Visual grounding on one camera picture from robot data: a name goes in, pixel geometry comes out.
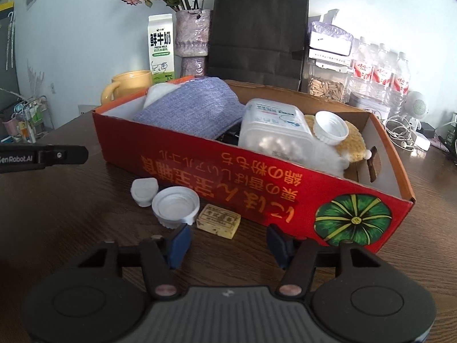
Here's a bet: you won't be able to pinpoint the small beige bar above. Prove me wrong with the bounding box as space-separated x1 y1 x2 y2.
196 204 241 239

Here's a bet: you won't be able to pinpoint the black paper bag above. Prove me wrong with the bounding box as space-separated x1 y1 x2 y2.
207 0 309 91

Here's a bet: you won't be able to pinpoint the jar of wooden pieces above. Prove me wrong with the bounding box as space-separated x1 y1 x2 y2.
307 61 352 102

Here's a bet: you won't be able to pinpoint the mottled purple ceramic vase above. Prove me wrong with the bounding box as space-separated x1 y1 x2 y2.
174 9 212 78

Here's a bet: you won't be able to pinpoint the flat white box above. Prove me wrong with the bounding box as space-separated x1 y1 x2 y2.
308 48 352 67

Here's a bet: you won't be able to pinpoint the purple tissue pack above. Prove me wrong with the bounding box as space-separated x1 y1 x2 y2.
309 9 354 57

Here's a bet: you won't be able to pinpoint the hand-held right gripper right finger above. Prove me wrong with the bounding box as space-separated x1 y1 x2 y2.
267 223 382 299

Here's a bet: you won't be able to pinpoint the yellow ceramic mug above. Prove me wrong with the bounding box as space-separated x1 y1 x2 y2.
101 70 153 106

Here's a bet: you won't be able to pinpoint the white ribbed bottle cap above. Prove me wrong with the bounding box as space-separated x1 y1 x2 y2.
313 111 350 146
152 187 201 227

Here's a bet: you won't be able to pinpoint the wire rack with toiletries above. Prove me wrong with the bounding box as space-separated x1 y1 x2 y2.
0 95 51 143

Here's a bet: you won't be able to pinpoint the black power adapter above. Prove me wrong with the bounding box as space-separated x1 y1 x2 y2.
418 121 436 139

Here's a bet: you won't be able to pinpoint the red cardboard box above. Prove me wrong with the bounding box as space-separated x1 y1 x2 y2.
91 75 416 248

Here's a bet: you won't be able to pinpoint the white plastic bottle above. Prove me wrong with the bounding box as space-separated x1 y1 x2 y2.
238 98 315 163

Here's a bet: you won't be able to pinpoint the white green milk carton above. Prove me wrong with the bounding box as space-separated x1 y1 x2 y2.
148 13 176 81

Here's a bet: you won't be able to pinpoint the silver metal tin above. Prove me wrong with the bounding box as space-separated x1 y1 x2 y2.
349 92 390 120

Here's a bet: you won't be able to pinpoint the dark wall board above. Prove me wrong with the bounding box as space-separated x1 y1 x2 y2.
0 2 20 91

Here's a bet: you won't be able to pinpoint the white padded packet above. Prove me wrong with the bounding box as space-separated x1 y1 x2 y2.
144 83 186 109

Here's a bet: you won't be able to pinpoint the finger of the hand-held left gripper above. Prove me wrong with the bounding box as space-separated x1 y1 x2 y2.
39 145 89 167

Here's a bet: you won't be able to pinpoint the plush lamb toy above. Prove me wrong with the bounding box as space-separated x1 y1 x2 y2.
303 114 372 179

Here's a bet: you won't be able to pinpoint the blue-grey fabric pouch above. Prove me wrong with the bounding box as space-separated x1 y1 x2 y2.
133 77 247 140

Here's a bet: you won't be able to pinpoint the small white charger block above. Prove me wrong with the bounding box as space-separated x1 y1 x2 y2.
410 132 432 151

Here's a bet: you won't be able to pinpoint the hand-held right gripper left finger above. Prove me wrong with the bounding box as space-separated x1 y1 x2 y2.
77 223 191 299

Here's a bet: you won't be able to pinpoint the white earphones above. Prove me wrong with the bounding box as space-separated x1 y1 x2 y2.
384 116 416 151

